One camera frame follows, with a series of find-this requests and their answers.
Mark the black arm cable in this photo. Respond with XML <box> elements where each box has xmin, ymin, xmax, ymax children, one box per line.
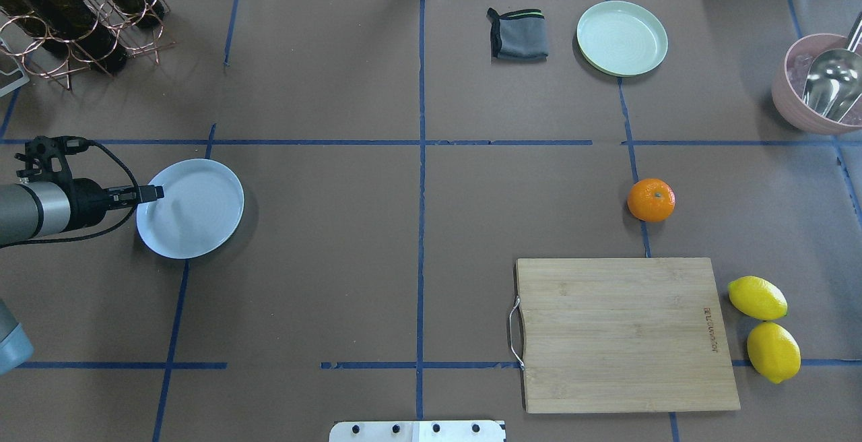
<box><xmin>0</xmin><ymin>139</ymin><xmax>143</xmax><ymax>249</ymax></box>

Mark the pink bowl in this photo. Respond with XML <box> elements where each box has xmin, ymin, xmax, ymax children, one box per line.
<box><xmin>772</xmin><ymin>33</ymin><xmax>860</xmax><ymax>136</ymax></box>

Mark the grey folded cloth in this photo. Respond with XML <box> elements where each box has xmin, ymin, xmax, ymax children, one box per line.
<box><xmin>487</xmin><ymin>8</ymin><xmax>550</xmax><ymax>62</ymax></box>

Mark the front green wine bottle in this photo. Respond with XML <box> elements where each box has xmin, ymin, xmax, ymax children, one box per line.
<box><xmin>1</xmin><ymin>0</ymin><xmax>69</xmax><ymax>61</ymax></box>

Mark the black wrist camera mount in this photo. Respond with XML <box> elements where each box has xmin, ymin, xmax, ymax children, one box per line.
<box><xmin>15</xmin><ymin>135</ymin><xmax>92</xmax><ymax>187</ymax></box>

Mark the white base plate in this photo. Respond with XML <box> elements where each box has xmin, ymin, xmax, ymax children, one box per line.
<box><xmin>329</xmin><ymin>420</ymin><xmax>507</xmax><ymax>441</ymax></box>

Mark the green plate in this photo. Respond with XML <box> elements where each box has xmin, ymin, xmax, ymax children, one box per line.
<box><xmin>575</xmin><ymin>0</ymin><xmax>670</xmax><ymax>77</ymax></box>

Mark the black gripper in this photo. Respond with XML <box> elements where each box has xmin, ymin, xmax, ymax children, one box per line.
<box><xmin>67</xmin><ymin>178</ymin><xmax>164</xmax><ymax>231</ymax></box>

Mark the orange fruit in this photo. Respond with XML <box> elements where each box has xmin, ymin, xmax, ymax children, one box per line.
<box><xmin>627</xmin><ymin>178</ymin><xmax>676</xmax><ymax>223</ymax></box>

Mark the lemon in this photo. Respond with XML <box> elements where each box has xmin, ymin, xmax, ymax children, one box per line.
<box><xmin>745</xmin><ymin>321</ymin><xmax>801</xmax><ymax>384</ymax></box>
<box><xmin>727</xmin><ymin>276</ymin><xmax>789</xmax><ymax>321</ymax></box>

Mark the middle green wine bottle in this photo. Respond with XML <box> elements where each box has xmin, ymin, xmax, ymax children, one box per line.
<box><xmin>24</xmin><ymin>0</ymin><xmax>129</xmax><ymax>75</ymax></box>

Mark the left lemon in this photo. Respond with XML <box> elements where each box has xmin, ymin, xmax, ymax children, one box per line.
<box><xmin>727</xmin><ymin>276</ymin><xmax>789</xmax><ymax>321</ymax></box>

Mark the metal scoop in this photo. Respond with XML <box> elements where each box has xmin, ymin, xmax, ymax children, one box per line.
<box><xmin>803</xmin><ymin>14</ymin><xmax>861</xmax><ymax>123</ymax></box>

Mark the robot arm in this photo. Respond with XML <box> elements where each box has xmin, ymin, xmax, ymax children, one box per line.
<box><xmin>1</xmin><ymin>179</ymin><xmax>164</xmax><ymax>247</ymax></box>

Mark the light blue plate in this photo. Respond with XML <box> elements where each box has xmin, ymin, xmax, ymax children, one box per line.
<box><xmin>136</xmin><ymin>158</ymin><xmax>245</xmax><ymax>259</ymax></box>

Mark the bamboo cutting board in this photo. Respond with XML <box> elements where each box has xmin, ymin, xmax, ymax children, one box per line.
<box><xmin>515</xmin><ymin>257</ymin><xmax>741</xmax><ymax>414</ymax></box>

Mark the copper wire bottle rack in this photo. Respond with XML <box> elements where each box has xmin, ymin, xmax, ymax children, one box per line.
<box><xmin>2</xmin><ymin>0</ymin><xmax>176</xmax><ymax>89</ymax></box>

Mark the right lemon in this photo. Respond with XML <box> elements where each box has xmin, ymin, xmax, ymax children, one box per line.
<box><xmin>745</xmin><ymin>321</ymin><xmax>801</xmax><ymax>384</ymax></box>

